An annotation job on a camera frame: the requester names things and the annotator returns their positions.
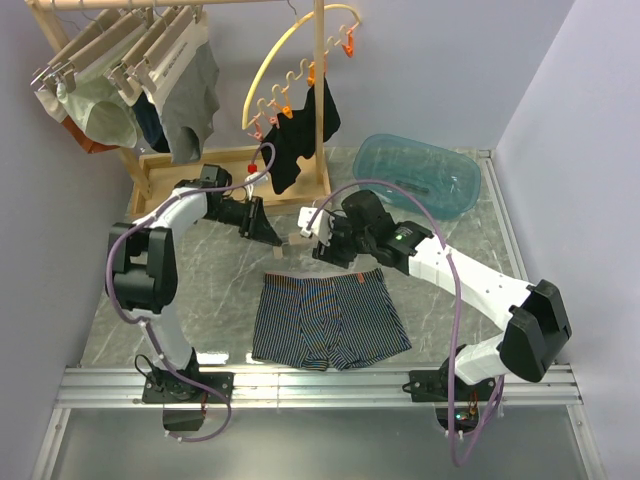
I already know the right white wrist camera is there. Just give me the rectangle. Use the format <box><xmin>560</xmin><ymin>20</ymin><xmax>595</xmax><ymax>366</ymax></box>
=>
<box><xmin>297</xmin><ymin>207</ymin><xmax>334</xmax><ymax>246</ymax></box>

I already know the black hanging underwear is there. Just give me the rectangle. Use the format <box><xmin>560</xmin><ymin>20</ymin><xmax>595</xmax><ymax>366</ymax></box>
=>
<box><xmin>262</xmin><ymin>80</ymin><xmax>341</xmax><ymax>195</ymax></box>

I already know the light green hanging underwear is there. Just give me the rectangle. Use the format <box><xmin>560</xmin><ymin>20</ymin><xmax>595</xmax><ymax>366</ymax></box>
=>
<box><xmin>56</xmin><ymin>49</ymin><xmax>140</xmax><ymax>148</ymax></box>

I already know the beige hanger with green underwear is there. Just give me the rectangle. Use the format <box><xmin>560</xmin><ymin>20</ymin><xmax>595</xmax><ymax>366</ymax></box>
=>
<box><xmin>30</xmin><ymin>8</ymin><xmax>155</xmax><ymax>96</ymax></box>

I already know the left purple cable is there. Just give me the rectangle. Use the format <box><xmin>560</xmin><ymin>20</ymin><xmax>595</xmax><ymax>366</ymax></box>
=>
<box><xmin>103</xmin><ymin>142</ymin><xmax>279</xmax><ymax>444</ymax></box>

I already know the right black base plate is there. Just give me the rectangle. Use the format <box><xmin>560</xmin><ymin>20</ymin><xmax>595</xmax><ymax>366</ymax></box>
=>
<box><xmin>401</xmin><ymin>370</ymin><xmax>448</xmax><ymax>403</ymax></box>

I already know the orange hanging underwear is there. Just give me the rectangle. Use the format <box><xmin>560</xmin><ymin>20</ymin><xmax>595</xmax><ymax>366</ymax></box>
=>
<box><xmin>61</xmin><ymin>116</ymin><xmax>119</xmax><ymax>154</ymax></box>

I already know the dark blue hanging underwear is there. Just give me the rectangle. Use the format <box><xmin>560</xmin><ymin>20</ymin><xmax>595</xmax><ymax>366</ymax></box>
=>
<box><xmin>132</xmin><ymin>92</ymin><xmax>170</xmax><ymax>153</ymax></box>

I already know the blue plastic basin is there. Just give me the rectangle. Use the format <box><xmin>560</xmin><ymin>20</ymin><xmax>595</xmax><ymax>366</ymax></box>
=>
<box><xmin>353</xmin><ymin>134</ymin><xmax>481</xmax><ymax>220</ymax></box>

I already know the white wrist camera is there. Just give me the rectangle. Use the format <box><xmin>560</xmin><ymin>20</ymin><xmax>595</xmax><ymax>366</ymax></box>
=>
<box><xmin>297</xmin><ymin>207</ymin><xmax>334</xmax><ymax>246</ymax></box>
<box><xmin>243</xmin><ymin>162</ymin><xmax>270</xmax><ymax>200</ymax></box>

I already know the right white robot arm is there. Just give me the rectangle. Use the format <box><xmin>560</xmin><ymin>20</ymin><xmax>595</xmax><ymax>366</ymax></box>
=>
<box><xmin>298</xmin><ymin>190</ymin><xmax>572</xmax><ymax>400</ymax></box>

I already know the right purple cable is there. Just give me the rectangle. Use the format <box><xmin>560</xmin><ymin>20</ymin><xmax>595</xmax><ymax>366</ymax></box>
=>
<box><xmin>307</xmin><ymin>179</ymin><xmax>506</xmax><ymax>467</ymax></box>

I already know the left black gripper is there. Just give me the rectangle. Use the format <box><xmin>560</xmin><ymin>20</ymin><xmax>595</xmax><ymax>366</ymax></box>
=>
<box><xmin>206</xmin><ymin>195</ymin><xmax>282</xmax><ymax>245</ymax></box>

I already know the beige hanger with grey underwear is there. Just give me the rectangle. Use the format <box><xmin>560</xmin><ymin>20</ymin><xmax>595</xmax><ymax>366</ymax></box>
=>
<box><xmin>119</xmin><ymin>5</ymin><xmax>204</xmax><ymax>106</ymax></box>

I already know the yellow curved clip hanger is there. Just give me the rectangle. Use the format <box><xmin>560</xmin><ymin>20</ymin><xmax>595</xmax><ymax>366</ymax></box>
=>
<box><xmin>241</xmin><ymin>3</ymin><xmax>361</xmax><ymax>140</ymax></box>

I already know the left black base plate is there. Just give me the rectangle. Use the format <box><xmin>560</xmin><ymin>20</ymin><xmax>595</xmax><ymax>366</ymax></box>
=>
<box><xmin>142</xmin><ymin>370</ymin><xmax>234</xmax><ymax>404</ymax></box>

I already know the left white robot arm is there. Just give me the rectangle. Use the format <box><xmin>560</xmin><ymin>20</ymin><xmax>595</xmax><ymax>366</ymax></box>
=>
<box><xmin>106</xmin><ymin>164</ymin><xmax>282</xmax><ymax>402</ymax></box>

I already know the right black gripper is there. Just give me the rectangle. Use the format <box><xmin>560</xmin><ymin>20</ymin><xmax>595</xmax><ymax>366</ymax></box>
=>
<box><xmin>312</xmin><ymin>213</ymin><xmax>374</xmax><ymax>271</ymax></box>

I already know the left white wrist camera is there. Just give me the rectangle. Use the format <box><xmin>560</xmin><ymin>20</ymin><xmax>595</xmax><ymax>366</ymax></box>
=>
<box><xmin>243</xmin><ymin>162</ymin><xmax>270</xmax><ymax>200</ymax></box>

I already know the grey hanging underwear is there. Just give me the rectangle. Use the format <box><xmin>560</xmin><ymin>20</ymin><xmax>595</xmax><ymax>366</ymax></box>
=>
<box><xmin>150</xmin><ymin>21</ymin><xmax>220</xmax><ymax>164</ymax></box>

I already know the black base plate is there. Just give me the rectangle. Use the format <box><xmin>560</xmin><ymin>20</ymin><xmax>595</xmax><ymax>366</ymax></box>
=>
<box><xmin>142</xmin><ymin>370</ymin><xmax>234</xmax><ymax>404</ymax></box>
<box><xmin>401</xmin><ymin>370</ymin><xmax>448</xmax><ymax>403</ymax></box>

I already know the purple cable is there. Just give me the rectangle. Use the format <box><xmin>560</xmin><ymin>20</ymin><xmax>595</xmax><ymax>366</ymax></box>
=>
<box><xmin>307</xmin><ymin>179</ymin><xmax>506</xmax><ymax>467</ymax></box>
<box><xmin>103</xmin><ymin>142</ymin><xmax>279</xmax><ymax>444</ymax></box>

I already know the navy striped underwear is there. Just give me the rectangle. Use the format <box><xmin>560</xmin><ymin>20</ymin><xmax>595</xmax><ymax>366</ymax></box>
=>
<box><xmin>252</xmin><ymin>268</ymin><xmax>412</xmax><ymax>371</ymax></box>

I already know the wooden clothes rack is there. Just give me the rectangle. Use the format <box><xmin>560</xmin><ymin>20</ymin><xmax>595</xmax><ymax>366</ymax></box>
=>
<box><xmin>24</xmin><ymin>0</ymin><xmax>334</xmax><ymax>229</ymax></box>

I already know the beige clip hanger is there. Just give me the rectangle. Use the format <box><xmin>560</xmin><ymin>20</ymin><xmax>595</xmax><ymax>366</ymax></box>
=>
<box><xmin>273</xmin><ymin>200</ymin><xmax>318</xmax><ymax>260</ymax></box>

